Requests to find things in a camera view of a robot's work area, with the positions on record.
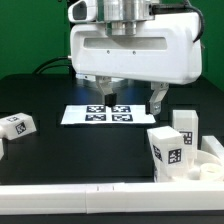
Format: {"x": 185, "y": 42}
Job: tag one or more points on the white front rail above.
{"x": 111, "y": 198}

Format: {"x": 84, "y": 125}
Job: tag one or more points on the white marker sheet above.
{"x": 99, "y": 114}

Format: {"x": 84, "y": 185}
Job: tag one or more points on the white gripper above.
{"x": 136, "y": 39}

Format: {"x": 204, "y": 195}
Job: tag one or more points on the white round stool seat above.
{"x": 206, "y": 168}

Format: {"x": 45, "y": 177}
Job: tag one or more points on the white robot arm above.
{"x": 136, "y": 39}

